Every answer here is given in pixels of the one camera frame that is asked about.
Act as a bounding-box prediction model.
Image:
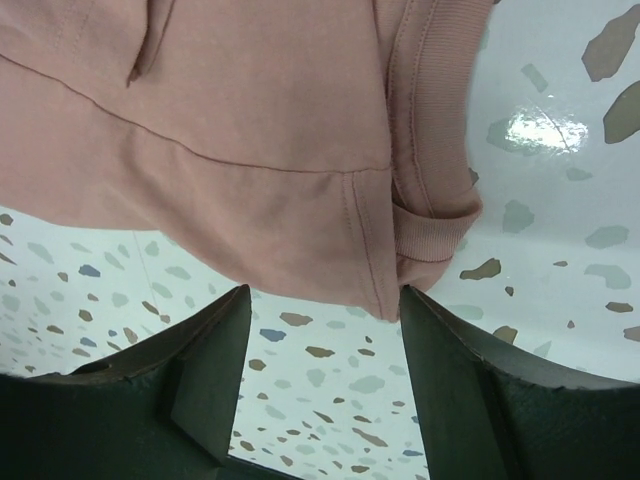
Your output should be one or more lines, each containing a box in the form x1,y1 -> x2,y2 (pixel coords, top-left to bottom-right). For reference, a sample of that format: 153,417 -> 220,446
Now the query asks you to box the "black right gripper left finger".
0,283 -> 253,480

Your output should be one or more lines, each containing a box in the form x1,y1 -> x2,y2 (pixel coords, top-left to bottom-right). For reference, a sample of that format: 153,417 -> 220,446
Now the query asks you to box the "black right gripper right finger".
400,287 -> 639,479

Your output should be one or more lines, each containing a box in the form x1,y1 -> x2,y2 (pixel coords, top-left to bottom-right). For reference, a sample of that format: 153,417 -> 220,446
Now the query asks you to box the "pink printed t-shirt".
1,1 -> 494,321

